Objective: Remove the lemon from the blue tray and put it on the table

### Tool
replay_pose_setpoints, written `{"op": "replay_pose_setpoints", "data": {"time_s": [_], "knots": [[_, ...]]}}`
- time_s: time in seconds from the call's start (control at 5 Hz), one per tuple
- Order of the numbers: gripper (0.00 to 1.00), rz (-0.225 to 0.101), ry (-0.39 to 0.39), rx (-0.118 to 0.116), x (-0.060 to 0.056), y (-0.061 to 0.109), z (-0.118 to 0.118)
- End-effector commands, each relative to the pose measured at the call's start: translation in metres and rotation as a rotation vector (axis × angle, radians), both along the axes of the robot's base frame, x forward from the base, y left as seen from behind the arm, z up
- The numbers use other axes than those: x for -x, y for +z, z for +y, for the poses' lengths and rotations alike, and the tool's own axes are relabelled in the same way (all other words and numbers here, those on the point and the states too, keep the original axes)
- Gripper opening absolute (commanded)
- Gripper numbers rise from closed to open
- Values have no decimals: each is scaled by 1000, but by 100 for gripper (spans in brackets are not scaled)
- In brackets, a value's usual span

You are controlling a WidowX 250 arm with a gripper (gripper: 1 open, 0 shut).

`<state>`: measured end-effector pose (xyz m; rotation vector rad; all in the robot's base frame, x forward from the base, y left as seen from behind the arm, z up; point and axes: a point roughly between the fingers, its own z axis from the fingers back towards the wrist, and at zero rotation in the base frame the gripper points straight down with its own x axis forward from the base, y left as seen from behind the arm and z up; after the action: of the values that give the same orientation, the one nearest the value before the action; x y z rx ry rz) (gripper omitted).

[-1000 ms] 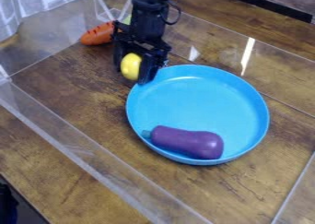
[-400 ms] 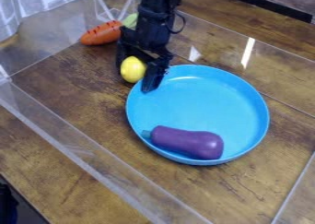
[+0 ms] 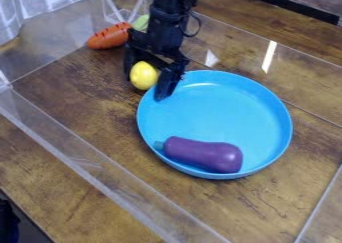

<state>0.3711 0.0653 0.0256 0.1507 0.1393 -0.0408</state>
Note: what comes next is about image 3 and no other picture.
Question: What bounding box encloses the blue round plastic tray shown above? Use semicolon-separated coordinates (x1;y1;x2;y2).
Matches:
136;70;293;180

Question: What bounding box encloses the dark wooden baseboard strip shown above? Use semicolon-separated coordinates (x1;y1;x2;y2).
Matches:
258;0;339;25

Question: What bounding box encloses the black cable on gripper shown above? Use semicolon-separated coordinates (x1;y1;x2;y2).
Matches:
178;10;203;39

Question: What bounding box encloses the orange toy carrot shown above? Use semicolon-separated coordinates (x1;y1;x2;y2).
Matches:
86;14;151;51

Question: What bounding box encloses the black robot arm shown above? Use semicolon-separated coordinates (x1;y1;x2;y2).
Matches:
124;0;202;101

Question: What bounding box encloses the clear acrylic enclosure wall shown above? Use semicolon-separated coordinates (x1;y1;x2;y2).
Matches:
0;0;342;243

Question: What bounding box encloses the purple toy eggplant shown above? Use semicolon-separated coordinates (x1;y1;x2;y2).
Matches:
154;136;243;173

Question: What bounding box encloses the yellow toy lemon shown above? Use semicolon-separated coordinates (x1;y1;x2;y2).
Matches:
130;61;159;90

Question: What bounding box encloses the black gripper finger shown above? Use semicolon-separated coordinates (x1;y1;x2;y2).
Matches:
123;46;146;77
154;65;184;101

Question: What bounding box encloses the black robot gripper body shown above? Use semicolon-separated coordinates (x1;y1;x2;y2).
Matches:
126;6;188;69

